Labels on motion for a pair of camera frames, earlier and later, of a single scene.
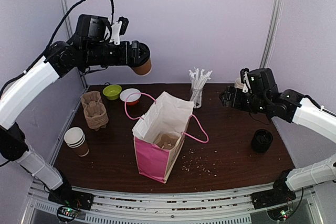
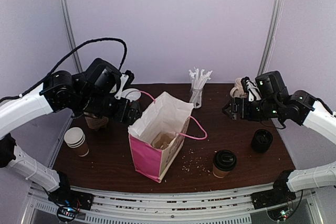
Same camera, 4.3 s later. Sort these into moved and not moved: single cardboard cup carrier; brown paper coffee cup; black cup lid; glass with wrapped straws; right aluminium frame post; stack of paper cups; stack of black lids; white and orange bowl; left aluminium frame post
Moved: black cup lid; single cardboard cup carrier; brown paper coffee cup
Not moved: right aluminium frame post; stack of black lids; glass with wrapped straws; white and orange bowl; left aluminium frame post; stack of paper cups
